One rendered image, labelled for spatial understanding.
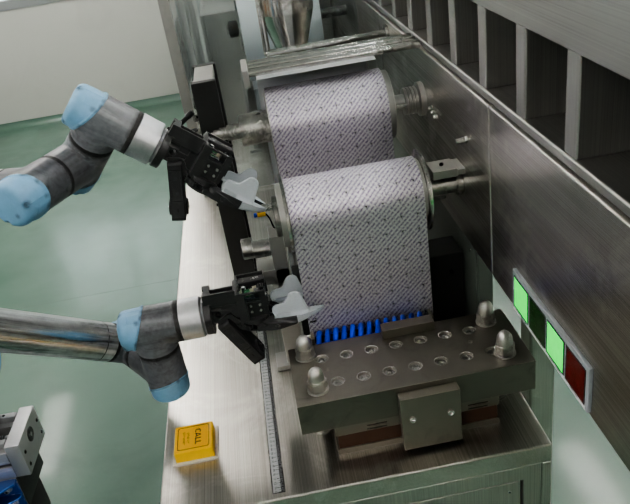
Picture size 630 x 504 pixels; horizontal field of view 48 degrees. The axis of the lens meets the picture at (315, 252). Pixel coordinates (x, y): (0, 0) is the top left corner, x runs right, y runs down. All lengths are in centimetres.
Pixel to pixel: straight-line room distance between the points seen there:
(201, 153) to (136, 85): 574
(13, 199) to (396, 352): 67
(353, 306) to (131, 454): 162
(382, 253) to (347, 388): 25
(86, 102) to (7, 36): 585
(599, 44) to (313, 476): 81
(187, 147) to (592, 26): 67
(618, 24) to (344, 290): 73
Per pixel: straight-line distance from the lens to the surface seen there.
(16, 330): 131
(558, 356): 101
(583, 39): 82
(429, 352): 126
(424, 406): 120
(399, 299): 133
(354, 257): 126
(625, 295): 81
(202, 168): 120
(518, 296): 111
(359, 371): 123
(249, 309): 127
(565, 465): 251
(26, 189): 115
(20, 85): 710
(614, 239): 80
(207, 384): 149
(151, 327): 128
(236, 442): 134
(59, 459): 290
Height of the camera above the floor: 180
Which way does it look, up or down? 29 degrees down
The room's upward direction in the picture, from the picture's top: 9 degrees counter-clockwise
